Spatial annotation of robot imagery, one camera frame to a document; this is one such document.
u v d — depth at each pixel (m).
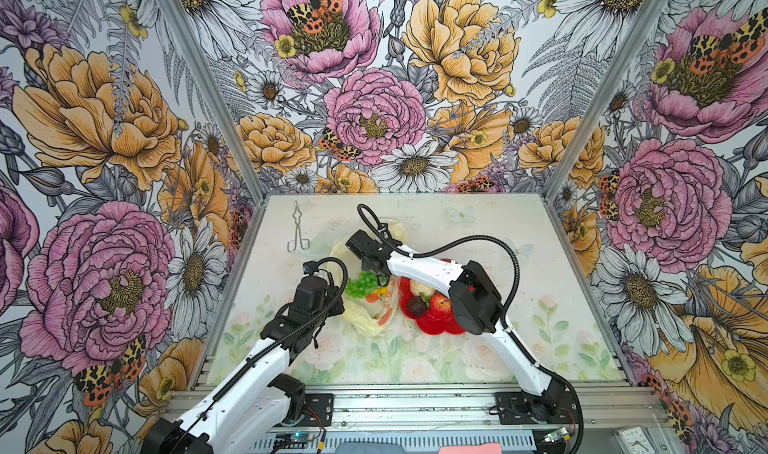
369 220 0.72
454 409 0.76
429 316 0.87
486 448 0.71
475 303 0.60
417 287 0.90
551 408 0.64
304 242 1.08
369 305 0.92
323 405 0.75
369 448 0.67
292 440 0.71
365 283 0.92
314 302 0.63
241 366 0.50
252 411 0.56
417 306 0.85
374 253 0.76
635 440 0.69
